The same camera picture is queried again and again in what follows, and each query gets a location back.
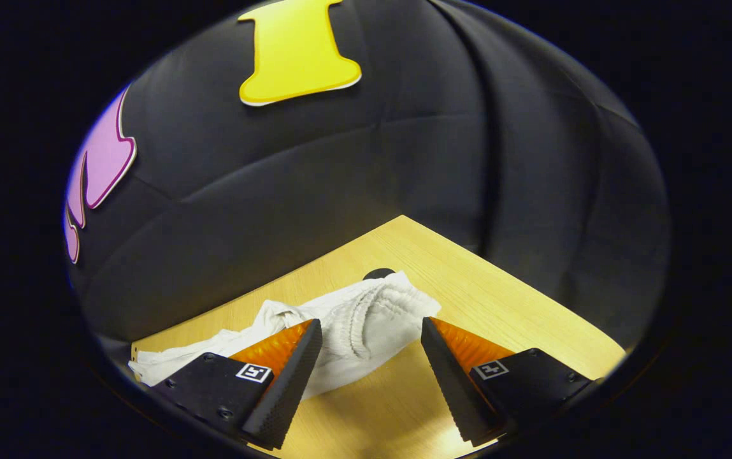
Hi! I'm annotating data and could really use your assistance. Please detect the white jeans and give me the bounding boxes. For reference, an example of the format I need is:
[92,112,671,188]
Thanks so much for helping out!
[128,270,442,402]

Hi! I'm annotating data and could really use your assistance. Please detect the black backdrop cloth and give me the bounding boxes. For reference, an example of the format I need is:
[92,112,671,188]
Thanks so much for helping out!
[63,0,672,359]

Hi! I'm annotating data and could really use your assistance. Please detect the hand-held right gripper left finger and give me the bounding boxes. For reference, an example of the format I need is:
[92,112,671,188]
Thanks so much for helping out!
[151,318,324,451]

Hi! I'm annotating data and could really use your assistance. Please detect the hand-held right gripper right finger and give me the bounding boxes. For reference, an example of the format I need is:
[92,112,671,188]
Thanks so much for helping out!
[420,316,597,448]

